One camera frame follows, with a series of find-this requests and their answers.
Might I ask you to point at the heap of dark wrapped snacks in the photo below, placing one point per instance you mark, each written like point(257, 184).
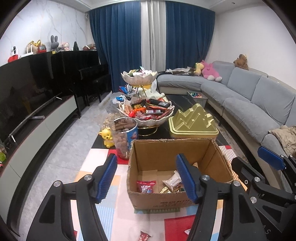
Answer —
point(150, 109)

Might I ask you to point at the grey storage bin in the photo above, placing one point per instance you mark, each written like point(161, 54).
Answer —
point(198, 99)

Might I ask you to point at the pink doll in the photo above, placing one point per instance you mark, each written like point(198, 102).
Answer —
point(65, 46)

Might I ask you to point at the heap of shiny snack packets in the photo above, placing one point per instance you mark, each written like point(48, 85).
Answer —
point(126, 90)

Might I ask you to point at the pink plush toy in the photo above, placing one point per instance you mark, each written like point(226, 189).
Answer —
point(210, 71)

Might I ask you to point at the black flat television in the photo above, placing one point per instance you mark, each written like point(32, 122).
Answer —
point(23, 92)

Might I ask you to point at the gold mountain-shaped tin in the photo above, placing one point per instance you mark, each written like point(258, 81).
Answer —
point(192, 122)

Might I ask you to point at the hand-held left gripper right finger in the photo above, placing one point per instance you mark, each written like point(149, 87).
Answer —
point(186, 178)

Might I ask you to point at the black metronome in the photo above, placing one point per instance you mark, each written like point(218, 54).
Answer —
point(75, 46)

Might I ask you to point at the heap of light wrapped candies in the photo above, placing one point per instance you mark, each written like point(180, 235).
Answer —
point(138, 73)

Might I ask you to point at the yellow plush toy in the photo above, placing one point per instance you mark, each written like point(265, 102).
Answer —
point(198, 67)

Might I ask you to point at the white security camera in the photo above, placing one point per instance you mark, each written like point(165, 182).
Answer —
point(14, 51)

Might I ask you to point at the small red frame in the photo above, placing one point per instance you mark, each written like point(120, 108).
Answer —
point(42, 49)

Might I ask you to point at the grey corner sofa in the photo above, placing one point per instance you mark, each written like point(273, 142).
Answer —
point(242, 102)

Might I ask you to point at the two-tier white bowl stand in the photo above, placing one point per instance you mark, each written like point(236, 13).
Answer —
point(138, 80)

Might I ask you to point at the yellow bear toy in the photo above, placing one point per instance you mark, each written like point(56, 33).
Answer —
point(106, 136)

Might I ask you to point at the grey rabbit plush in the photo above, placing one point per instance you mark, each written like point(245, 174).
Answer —
point(54, 45)

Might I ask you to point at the clear bag of nuts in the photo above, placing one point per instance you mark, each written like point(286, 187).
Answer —
point(108, 120)

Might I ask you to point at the brown cardboard box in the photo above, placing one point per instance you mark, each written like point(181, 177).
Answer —
point(148, 157)

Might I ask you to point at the beige jacket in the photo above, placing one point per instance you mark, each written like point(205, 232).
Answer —
point(284, 136)

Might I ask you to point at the grey television cabinet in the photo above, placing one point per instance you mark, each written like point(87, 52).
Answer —
point(46, 129)

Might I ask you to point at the patterned grey rug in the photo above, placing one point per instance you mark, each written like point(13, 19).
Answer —
point(231, 141)

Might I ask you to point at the colourful patchwork tablecloth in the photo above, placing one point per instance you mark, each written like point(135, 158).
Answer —
point(99, 155)

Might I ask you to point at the beige snack packet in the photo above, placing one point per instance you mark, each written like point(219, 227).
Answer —
point(172, 180)

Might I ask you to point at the clear jar of brown snacks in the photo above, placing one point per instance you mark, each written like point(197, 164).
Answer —
point(122, 141)

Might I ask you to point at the white sheer curtain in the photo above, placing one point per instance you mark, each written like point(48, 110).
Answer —
point(152, 34)

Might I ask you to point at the brown plush toy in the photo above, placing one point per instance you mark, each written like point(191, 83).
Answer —
point(240, 62)

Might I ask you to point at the brown bag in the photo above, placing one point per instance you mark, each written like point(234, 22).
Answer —
point(90, 47)

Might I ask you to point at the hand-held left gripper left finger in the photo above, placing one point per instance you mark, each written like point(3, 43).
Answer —
point(107, 178)

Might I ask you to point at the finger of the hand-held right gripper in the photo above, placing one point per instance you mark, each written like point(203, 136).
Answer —
point(270, 157)
point(247, 171)

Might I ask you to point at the blue curtain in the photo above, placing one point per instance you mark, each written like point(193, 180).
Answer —
point(115, 46)
point(189, 37)

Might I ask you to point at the gold and brown handbag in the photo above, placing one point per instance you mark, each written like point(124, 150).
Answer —
point(35, 45)

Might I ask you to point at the red snack packet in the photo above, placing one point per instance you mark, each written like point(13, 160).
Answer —
point(145, 186)

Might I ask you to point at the white router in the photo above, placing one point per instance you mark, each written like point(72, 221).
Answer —
point(26, 55)

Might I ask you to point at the crumpled cloth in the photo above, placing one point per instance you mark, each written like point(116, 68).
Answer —
point(180, 71)

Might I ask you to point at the gold candies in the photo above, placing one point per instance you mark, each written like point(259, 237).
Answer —
point(166, 190)

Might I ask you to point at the black piano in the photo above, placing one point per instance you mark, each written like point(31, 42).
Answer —
point(92, 74)

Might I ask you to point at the pile of mixed snack packets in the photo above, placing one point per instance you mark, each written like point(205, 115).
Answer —
point(144, 236)

